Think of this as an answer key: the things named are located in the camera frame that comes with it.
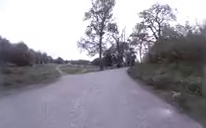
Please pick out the grass verge with weeds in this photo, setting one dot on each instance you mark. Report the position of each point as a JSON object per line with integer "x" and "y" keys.
{"x": 177, "y": 80}

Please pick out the distant row of trees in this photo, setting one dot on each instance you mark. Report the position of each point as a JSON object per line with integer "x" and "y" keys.
{"x": 11, "y": 53}

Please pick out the dark clump of trees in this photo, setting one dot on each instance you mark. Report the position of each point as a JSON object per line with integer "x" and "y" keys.
{"x": 119, "y": 56}

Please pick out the grey asphalt path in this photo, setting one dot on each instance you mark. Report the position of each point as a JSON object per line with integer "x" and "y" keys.
{"x": 102, "y": 100}

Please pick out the dense bushes and trees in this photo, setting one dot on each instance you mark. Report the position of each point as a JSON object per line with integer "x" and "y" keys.
{"x": 186, "y": 48}

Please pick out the broad bare-branched tree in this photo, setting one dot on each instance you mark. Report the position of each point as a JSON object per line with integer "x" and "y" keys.
{"x": 156, "y": 20}

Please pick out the tall thin tree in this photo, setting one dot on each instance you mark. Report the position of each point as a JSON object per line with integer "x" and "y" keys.
{"x": 100, "y": 30}

